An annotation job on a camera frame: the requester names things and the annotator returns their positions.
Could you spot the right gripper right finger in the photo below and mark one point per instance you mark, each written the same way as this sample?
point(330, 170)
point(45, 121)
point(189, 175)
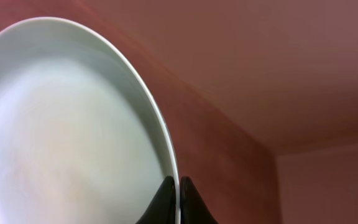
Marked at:
point(193, 208)

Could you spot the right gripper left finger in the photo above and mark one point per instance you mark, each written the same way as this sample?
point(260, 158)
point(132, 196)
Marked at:
point(162, 208)

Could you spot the light blue plate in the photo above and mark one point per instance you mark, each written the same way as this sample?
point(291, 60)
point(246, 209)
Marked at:
point(82, 139)

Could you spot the red serving tray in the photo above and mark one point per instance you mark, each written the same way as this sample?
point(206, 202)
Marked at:
point(235, 175)

